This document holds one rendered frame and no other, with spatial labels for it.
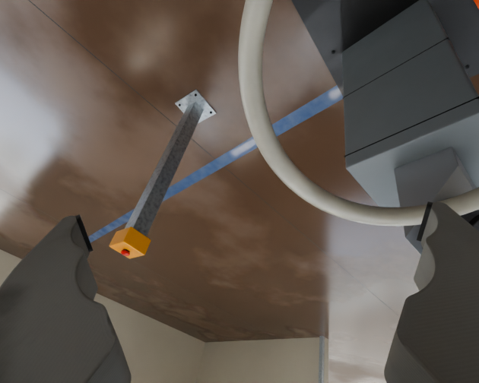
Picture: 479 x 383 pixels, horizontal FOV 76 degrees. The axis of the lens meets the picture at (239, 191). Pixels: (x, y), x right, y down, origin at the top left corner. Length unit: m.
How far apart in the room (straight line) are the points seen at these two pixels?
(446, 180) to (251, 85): 0.73
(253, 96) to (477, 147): 0.83
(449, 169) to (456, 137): 0.10
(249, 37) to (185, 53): 1.56
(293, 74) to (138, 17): 0.89
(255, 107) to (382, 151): 0.72
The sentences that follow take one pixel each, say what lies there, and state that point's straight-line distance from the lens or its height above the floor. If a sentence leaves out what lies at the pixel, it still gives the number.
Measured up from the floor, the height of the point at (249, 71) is 1.29.
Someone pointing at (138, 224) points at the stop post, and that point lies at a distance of 1.47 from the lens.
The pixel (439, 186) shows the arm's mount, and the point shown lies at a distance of 1.02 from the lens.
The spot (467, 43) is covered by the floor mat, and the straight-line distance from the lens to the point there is 1.90.
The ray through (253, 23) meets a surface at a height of 1.27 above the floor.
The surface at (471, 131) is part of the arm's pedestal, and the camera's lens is 1.08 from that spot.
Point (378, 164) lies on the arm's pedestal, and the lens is 1.10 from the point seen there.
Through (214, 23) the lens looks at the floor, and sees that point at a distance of 1.82.
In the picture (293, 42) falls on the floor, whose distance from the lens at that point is 1.79.
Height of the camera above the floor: 1.63
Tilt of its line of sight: 39 degrees down
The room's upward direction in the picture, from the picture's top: 166 degrees counter-clockwise
